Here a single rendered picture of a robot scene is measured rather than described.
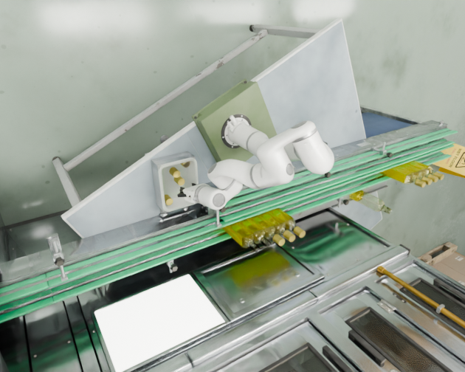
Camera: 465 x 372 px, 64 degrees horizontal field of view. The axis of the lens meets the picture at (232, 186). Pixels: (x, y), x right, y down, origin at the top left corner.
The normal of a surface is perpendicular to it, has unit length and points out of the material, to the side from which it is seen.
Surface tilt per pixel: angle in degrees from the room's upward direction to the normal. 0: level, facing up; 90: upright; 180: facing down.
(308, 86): 0
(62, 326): 90
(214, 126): 2
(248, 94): 2
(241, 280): 90
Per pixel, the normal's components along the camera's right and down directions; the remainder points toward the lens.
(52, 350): -0.02, -0.89
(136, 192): 0.52, 0.38
